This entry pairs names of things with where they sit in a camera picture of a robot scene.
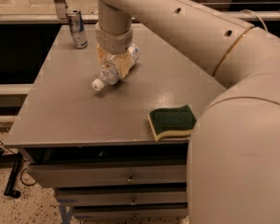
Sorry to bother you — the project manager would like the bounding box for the bottom grey drawer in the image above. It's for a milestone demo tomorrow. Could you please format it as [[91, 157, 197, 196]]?
[[73, 203, 188, 220]]

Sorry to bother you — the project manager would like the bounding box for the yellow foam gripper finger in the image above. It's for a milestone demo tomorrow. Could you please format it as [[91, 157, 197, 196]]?
[[115, 52, 134, 78], [96, 45, 110, 64]]

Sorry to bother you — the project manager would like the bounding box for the top grey drawer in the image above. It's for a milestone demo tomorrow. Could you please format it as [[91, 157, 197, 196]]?
[[27, 160, 186, 188]]

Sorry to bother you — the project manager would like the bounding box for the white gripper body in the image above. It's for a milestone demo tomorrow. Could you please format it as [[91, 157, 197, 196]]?
[[95, 23, 133, 54]]

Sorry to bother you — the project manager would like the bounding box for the grey drawer cabinet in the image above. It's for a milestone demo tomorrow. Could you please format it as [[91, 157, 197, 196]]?
[[4, 23, 228, 224]]

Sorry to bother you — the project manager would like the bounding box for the middle grey drawer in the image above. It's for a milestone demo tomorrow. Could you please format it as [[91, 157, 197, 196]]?
[[56, 184, 187, 206]]

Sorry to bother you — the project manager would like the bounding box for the green yellow sponge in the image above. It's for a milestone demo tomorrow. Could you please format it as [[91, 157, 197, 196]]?
[[147, 105, 197, 141]]

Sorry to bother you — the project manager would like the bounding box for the grey drawer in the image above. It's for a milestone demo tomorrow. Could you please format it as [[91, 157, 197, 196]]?
[[27, 160, 186, 188], [56, 184, 187, 206], [73, 203, 188, 220]]

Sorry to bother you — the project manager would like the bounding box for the clear plastic water bottle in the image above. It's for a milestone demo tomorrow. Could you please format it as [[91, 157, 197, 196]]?
[[91, 44, 140, 91]]

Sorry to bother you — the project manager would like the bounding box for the silver blue drink can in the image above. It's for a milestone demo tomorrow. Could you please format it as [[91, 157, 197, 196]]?
[[66, 8, 88, 49]]

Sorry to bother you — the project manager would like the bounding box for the black stand leg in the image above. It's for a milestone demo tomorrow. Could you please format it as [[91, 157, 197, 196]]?
[[4, 154, 22, 199]]

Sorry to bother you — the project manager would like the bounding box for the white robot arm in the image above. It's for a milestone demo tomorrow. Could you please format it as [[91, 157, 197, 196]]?
[[97, 0, 280, 224]]

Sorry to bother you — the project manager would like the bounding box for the white cable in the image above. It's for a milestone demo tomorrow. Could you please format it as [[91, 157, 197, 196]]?
[[239, 8, 269, 33]]

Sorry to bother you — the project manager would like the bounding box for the metal railing frame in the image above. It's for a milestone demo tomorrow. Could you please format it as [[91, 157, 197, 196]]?
[[0, 0, 280, 24]]

